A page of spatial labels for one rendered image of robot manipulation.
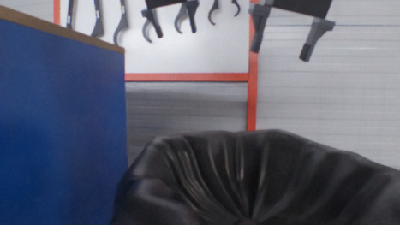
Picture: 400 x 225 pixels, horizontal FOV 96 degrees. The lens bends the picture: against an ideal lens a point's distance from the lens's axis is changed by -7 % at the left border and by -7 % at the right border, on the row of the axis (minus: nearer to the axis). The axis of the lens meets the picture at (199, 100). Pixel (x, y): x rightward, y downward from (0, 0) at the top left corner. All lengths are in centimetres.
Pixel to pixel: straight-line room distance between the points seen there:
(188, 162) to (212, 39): 94
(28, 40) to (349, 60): 151
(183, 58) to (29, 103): 98
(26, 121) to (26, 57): 12
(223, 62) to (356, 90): 86
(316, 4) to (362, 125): 117
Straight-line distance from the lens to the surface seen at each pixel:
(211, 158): 55
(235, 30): 131
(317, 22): 53
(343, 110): 150
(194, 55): 130
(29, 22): 51
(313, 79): 141
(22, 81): 48
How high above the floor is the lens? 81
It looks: 5 degrees down
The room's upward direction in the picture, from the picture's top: straight up
